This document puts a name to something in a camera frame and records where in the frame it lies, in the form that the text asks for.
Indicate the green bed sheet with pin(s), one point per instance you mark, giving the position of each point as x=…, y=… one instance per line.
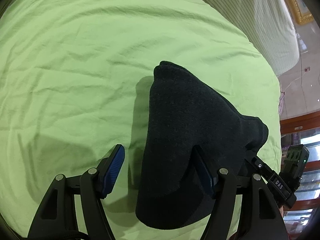
x=75, y=67

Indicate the pink plaid cloth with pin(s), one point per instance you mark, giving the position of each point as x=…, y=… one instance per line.
x=282, y=100

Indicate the wooden glass display cabinet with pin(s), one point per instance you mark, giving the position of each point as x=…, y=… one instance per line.
x=300, y=122

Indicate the striped white pillow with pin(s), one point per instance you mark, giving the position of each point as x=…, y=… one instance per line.
x=270, y=30

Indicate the gold picture frame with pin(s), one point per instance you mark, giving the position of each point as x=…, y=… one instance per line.
x=297, y=5

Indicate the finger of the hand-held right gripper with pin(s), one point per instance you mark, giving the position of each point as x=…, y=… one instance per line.
x=260, y=165

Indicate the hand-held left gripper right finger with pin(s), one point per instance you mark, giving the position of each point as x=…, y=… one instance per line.
x=205, y=177

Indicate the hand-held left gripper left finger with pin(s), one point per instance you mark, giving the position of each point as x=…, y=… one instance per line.
x=113, y=172

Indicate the dark navy pants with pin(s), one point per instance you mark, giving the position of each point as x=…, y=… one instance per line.
x=190, y=120

